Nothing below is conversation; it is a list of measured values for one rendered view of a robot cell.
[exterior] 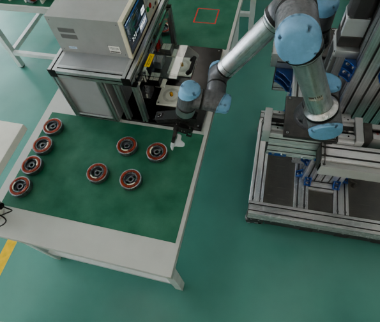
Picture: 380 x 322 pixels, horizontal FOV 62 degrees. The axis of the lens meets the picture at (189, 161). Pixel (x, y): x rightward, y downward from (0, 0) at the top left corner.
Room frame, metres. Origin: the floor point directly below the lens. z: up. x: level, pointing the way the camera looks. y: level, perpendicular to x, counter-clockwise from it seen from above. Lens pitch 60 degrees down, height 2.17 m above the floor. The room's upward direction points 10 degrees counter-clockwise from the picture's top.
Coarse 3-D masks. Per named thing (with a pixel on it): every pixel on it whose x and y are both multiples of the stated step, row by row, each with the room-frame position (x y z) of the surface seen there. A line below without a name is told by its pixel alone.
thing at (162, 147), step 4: (152, 144) 0.95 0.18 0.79; (156, 144) 0.94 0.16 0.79; (160, 144) 0.94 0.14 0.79; (164, 144) 0.93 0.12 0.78; (148, 148) 0.92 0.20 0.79; (152, 148) 0.92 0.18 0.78; (156, 148) 0.93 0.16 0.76; (160, 148) 0.92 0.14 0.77; (164, 148) 0.91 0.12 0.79; (148, 152) 0.90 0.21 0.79; (152, 152) 0.91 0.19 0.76; (160, 152) 0.90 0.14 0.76; (164, 152) 0.88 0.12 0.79; (148, 156) 0.88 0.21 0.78; (152, 156) 0.87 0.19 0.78; (156, 156) 0.88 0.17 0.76; (160, 156) 0.86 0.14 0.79; (164, 156) 0.86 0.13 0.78; (152, 160) 0.85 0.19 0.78; (156, 160) 0.85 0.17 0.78; (160, 160) 0.85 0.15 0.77
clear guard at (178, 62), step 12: (156, 48) 1.35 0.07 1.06; (168, 48) 1.33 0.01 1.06; (180, 48) 1.32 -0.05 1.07; (144, 60) 1.27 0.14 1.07; (156, 60) 1.26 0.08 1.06; (168, 60) 1.24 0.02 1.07; (180, 60) 1.23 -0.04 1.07; (144, 72) 1.19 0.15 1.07; (156, 72) 1.17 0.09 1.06; (168, 72) 1.16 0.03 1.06; (180, 72) 1.15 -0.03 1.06; (192, 72) 1.19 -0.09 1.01
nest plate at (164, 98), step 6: (162, 90) 1.32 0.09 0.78; (168, 90) 1.31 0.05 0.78; (174, 90) 1.30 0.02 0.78; (162, 96) 1.27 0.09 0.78; (168, 96) 1.26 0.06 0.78; (174, 96) 1.25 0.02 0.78; (156, 102) 1.23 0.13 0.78; (162, 102) 1.23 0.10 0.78; (168, 102) 1.22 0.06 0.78; (174, 102) 1.21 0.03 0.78
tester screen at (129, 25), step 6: (138, 0) 1.43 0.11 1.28; (138, 6) 1.42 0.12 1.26; (132, 12) 1.35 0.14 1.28; (138, 12) 1.41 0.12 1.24; (144, 12) 1.47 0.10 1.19; (132, 18) 1.34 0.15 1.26; (126, 24) 1.28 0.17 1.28; (132, 24) 1.32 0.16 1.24; (138, 24) 1.38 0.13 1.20; (126, 30) 1.26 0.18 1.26; (132, 30) 1.31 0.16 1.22; (138, 30) 1.36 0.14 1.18; (132, 36) 1.29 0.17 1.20; (132, 42) 1.28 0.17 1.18
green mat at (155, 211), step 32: (64, 128) 1.19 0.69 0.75; (96, 128) 1.14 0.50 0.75; (128, 128) 1.11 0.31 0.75; (160, 128) 1.07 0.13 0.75; (64, 160) 0.97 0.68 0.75; (96, 160) 0.93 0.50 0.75; (128, 160) 0.89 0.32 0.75; (192, 160) 0.83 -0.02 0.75; (32, 192) 0.80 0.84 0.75; (64, 192) 0.77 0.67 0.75; (96, 192) 0.74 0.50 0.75; (128, 192) 0.71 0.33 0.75; (160, 192) 0.68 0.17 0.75; (96, 224) 0.57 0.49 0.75; (128, 224) 0.54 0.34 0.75; (160, 224) 0.51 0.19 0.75
